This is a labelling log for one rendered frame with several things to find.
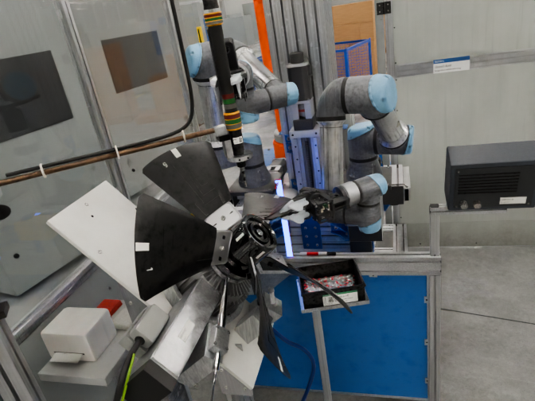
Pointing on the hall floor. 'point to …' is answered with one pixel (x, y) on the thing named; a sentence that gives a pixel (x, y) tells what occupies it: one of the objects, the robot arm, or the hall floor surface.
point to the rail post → (435, 336)
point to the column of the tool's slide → (15, 371)
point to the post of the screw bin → (322, 355)
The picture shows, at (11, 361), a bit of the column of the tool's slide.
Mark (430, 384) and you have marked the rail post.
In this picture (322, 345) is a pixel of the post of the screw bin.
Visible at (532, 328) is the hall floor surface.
